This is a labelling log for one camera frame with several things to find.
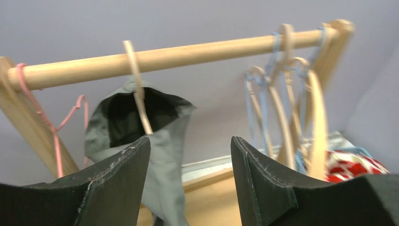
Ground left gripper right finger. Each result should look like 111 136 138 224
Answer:
231 136 399 226

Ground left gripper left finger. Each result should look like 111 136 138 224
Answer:
0 137 151 226

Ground grey skirt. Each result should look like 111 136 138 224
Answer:
84 77 195 226

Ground red poppy print cloth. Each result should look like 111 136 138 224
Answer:
325 150 390 183

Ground wooden hanger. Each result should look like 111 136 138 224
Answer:
290 57 328 181
245 24 296 170
123 40 153 135

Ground blue plastic basket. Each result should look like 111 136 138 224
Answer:
340 146 373 158

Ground wooden clothes rack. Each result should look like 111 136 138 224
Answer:
0 20 354 193

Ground blue wire hanger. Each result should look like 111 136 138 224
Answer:
243 26 328 175

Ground pink wire hanger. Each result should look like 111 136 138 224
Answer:
16 63 88 178

